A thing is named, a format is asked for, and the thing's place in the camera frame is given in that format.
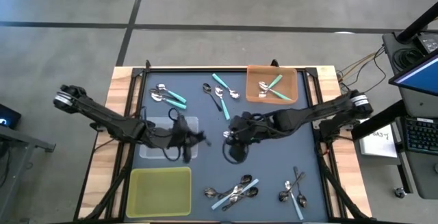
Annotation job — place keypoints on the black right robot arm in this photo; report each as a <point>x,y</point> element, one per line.
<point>308,114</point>

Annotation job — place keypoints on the grey metal stand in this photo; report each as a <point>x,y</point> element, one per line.
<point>31,142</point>

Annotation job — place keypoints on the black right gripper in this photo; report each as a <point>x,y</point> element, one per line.
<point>243,128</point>

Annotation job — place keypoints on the white paper sheet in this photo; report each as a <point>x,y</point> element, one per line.
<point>378,145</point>

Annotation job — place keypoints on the black computer keyboard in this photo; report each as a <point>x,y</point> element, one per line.
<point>422,136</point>

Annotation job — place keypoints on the black device blue light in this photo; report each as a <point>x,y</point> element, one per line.
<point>8,116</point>

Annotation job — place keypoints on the orange plastic bin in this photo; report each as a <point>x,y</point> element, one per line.
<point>253,80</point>

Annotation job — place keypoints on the grey equipment cart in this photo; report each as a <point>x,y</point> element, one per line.
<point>421,176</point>

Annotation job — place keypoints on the black power adapter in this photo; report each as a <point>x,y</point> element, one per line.
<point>427,42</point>

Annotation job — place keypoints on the clear plastic bin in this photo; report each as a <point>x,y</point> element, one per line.
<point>148,152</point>

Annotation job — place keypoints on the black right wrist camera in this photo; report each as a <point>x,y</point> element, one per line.
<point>236,152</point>

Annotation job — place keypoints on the computer monitor blue screen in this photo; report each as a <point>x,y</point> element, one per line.
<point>421,76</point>

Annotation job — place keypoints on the yellow plastic bin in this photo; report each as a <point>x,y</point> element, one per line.
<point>157,193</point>

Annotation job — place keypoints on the black metal table frame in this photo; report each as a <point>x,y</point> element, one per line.
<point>205,69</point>

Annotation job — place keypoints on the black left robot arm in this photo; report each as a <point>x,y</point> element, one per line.
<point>102,116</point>

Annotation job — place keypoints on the cart caster wheel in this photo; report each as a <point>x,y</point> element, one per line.
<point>399,192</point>

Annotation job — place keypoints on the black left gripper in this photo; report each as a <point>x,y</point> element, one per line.
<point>179,135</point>

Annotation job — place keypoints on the black metal pole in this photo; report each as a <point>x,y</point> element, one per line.
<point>419,22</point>

